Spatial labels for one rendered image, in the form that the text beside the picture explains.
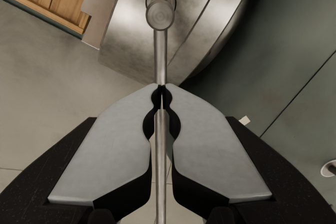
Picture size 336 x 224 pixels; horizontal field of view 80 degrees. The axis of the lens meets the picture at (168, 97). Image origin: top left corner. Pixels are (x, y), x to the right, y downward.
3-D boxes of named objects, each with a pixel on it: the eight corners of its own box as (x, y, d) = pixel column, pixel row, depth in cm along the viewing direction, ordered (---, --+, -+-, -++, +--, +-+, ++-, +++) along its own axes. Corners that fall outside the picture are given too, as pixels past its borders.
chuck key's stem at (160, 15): (151, -10, 24) (144, -1, 14) (170, -10, 24) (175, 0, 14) (152, 10, 25) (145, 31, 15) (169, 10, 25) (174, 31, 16)
